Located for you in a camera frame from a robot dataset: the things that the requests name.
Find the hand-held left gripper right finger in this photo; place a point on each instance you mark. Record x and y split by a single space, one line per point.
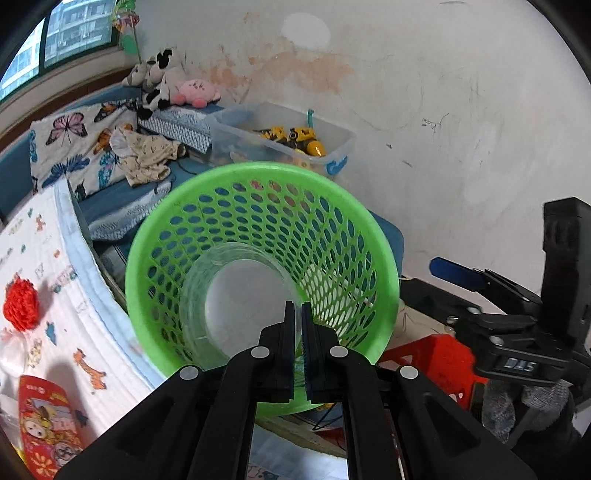
307 364

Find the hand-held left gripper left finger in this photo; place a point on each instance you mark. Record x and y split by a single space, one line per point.
290 355

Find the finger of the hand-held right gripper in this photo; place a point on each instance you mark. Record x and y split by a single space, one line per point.
425 293
455 270

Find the clear plastic cup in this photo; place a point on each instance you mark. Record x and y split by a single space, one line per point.
231 295

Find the green plastic basket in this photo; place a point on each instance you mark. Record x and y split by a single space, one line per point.
152 240

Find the red snack packet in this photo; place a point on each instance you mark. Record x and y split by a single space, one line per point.
46 424

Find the person's right hand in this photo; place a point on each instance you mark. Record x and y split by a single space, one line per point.
498 406

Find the red plastic stool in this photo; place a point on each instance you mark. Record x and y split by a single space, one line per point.
429 360

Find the clear plastic storage box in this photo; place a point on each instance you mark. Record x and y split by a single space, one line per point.
341 143

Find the yellow toy robot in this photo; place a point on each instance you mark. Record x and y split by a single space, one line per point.
300 136

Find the blue patterned small cloth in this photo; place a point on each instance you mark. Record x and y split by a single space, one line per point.
124 212

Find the beige baby garment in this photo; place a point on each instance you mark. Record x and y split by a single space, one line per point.
143 157

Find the blue patterned folded cloth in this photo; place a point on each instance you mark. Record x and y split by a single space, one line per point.
184 127

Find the printed blanket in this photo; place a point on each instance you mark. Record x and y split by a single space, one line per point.
55 258

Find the red crumpled ball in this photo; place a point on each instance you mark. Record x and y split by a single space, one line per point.
21 302

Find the clear plastic bag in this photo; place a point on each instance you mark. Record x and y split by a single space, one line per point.
11 353

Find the pink plush toy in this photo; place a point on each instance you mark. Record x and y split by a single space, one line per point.
196 92

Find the black and white plush cow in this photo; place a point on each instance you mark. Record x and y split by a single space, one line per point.
161 87

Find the butterfly print pillow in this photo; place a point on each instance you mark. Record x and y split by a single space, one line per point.
64 147

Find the grey plush toy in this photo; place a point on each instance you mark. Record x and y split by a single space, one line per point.
136 74

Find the green hanging decoration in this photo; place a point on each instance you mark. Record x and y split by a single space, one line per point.
129 37

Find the window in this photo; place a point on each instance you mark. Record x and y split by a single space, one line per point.
69 32

